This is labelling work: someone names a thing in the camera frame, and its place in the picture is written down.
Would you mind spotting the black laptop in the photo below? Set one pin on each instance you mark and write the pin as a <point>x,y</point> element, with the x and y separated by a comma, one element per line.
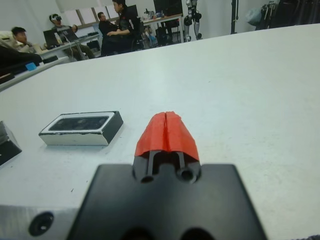
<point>50,37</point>

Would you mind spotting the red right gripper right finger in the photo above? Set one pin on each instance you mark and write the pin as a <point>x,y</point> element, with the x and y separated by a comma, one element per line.
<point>180,137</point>

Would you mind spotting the silver humanoid robot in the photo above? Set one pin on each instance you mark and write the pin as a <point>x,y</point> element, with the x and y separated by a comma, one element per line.
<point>196,25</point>

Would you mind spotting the black camera box lid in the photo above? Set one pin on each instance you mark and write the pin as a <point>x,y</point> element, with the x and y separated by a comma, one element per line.
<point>7,150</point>

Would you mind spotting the black fabric bundle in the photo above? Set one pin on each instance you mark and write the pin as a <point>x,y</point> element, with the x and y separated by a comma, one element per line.
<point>17,60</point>

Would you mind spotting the person wearing VR headset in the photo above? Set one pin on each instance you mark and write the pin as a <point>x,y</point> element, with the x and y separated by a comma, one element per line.
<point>63,30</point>

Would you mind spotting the grey office desk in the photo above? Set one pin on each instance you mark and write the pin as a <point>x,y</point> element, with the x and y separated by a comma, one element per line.
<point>53,52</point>

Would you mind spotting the light blue bag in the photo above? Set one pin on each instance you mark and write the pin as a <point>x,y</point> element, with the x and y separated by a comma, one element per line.
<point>253,16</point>

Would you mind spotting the standing person in black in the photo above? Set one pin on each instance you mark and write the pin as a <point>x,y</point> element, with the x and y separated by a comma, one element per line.
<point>127,20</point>

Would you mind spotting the dark clothes rack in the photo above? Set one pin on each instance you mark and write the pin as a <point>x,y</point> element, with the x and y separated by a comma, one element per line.
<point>287,12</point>

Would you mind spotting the white camera box base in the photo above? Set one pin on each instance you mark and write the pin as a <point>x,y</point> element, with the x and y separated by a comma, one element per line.
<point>75,140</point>

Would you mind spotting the white side table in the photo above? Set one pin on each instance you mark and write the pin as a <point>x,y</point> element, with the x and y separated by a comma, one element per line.
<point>50,66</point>

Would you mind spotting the seated person in black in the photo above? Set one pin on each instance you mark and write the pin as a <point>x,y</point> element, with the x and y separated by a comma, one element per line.
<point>106,27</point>

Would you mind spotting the small black flat box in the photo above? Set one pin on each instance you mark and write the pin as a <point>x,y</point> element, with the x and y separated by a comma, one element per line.
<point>50,59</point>

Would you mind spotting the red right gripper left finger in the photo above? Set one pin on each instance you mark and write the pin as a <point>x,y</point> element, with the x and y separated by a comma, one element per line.
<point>152,137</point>

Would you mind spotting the small blue block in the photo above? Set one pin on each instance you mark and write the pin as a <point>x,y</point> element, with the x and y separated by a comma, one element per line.
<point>31,67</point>

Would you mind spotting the black pole stand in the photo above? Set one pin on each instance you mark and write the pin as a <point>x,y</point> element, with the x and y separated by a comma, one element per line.
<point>234,15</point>

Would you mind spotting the wooden top desk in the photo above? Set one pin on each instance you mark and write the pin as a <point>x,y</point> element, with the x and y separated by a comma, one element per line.
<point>162,18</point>

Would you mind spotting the clear plastic bottle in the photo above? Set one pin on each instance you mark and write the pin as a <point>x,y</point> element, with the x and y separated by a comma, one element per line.
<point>58,39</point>

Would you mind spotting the person in beige jacket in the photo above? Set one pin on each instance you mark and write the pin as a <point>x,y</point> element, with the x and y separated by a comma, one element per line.
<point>21,37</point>

